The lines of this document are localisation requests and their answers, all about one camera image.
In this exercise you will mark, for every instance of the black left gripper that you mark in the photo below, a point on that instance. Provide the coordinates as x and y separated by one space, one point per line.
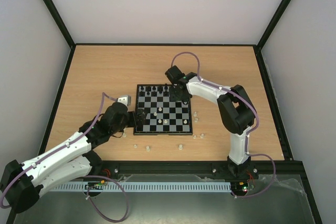
135 123

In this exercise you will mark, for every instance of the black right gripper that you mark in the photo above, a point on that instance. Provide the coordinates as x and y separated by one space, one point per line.
179 93

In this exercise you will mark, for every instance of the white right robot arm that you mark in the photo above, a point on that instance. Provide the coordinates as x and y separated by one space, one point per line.
237 112

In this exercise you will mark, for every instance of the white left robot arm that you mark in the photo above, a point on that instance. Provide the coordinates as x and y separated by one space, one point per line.
23 184

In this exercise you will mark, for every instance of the black and grey chessboard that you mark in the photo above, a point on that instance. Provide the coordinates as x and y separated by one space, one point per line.
152 96

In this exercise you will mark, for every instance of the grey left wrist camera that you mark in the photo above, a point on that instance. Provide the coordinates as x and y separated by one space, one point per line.
125 99

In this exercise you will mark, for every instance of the light blue cable duct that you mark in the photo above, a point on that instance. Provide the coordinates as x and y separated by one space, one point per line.
147 187

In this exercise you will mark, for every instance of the black front aluminium rail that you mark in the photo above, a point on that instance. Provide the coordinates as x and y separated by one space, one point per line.
211 169

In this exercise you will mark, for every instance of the black left frame post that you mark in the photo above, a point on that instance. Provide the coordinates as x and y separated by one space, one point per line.
59 22

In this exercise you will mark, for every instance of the black frame post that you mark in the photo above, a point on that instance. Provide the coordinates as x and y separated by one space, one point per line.
273 23
59 22

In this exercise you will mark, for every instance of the black right frame post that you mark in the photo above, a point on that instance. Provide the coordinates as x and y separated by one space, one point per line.
273 23

